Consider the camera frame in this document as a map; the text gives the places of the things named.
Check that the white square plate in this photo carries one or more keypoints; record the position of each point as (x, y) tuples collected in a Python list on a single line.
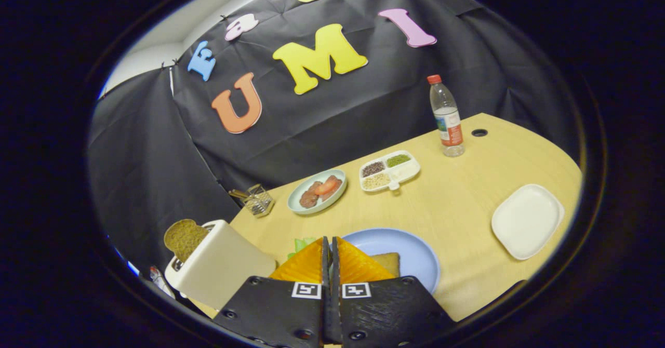
[(527, 221)]

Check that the blue round plate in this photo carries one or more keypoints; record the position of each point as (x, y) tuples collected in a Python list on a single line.
[(410, 249)]

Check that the white divided seasoning tray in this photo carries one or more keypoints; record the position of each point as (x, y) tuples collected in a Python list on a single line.
[(408, 170)]

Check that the red tomato slice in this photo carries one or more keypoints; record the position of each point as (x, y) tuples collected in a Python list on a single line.
[(326, 186)]

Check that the white toaster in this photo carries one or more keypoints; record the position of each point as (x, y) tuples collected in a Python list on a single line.
[(223, 270)]

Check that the brown toast bread slice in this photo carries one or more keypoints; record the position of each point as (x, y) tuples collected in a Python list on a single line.
[(184, 239)]

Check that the clear plastic water bottle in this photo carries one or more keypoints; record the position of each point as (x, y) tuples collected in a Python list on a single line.
[(449, 130)]

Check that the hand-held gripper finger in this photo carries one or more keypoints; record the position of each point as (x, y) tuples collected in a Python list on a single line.
[(326, 270), (335, 270)]

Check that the green lettuce leaf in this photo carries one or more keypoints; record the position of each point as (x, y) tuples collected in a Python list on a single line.
[(300, 245)]

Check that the brown meat slice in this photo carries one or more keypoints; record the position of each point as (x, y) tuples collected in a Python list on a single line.
[(308, 199)]

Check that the pale green round plate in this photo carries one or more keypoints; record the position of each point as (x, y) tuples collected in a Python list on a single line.
[(311, 210)]

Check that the square bread slice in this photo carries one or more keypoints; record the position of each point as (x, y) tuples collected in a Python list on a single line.
[(388, 264)]

